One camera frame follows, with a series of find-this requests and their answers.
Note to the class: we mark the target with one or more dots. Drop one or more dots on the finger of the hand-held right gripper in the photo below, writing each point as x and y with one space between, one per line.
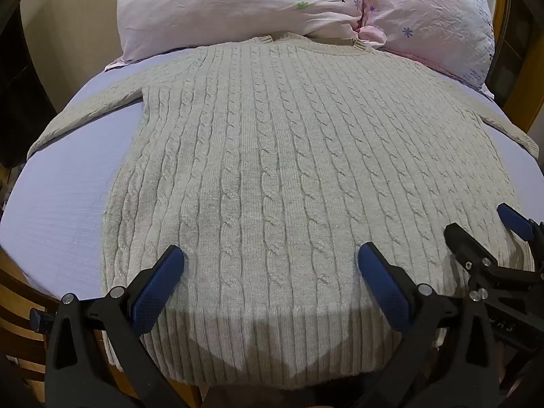
469 248
516 221

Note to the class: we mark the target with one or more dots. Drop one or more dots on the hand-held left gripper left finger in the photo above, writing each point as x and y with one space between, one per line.
158 282

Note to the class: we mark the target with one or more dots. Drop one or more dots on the dark cabinet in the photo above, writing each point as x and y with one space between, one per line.
21 106

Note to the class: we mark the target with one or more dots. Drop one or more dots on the wooden bed frame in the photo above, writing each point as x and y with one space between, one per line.
21 318

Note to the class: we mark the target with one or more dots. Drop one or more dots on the wooden headboard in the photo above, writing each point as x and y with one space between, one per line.
516 72

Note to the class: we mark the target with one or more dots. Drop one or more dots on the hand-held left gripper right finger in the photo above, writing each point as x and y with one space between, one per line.
380 282

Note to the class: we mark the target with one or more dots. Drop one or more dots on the pink floral pillow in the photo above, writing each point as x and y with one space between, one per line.
429 12
221 4

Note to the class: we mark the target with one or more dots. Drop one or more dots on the lavender bed sheet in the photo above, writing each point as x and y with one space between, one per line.
63 204

